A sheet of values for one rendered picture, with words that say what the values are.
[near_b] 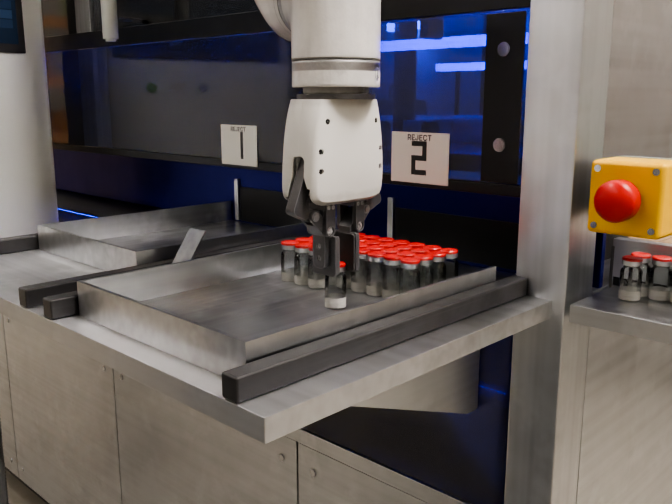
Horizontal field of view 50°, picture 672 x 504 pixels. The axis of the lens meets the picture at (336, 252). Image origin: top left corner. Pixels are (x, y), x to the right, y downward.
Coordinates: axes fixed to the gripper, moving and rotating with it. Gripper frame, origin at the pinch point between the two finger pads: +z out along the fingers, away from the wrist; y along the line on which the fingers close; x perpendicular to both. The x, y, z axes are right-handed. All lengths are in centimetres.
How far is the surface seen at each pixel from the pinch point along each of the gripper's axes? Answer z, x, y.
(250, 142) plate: -8.7, -34.9, -18.0
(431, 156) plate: -8.4, -1.9, -18.1
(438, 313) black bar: 4.4, 11.4, -1.8
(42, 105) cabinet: -14, -89, -12
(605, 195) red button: -6.2, 20.7, -14.7
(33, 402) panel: 59, -122, -18
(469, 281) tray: 3.2, 9.4, -9.7
